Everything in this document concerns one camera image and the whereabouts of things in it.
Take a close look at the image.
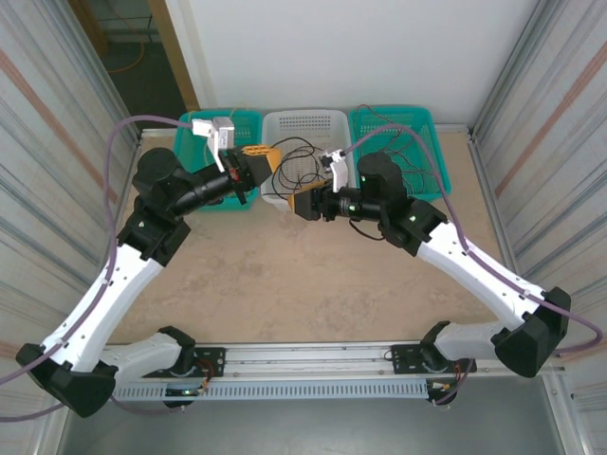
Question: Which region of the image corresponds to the white plastic basket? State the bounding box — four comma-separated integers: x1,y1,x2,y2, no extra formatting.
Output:
259,108,352,209

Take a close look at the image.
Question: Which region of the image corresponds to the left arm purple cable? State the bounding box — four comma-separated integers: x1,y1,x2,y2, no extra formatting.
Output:
0,115,195,423

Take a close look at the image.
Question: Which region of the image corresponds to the teal plastic basket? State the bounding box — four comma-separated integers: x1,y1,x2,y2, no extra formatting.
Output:
347,104,452,203
173,109,264,213

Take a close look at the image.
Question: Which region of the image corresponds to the slotted white cable duct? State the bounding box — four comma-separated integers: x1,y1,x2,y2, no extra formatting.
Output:
113,381,431,402

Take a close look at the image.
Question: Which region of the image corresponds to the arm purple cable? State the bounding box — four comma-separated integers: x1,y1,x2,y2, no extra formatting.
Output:
341,125,606,356
0,115,195,423

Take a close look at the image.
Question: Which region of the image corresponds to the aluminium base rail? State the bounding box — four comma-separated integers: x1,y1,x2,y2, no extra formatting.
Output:
101,343,568,380

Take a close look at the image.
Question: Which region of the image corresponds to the wooden door frame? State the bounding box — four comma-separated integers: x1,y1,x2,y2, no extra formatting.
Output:
145,0,201,114

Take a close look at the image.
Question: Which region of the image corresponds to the red cable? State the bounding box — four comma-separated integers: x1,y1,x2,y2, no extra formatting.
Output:
355,103,418,157
378,141,445,193

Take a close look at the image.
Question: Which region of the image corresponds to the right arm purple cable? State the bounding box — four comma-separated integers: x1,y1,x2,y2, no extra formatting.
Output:
341,125,606,356

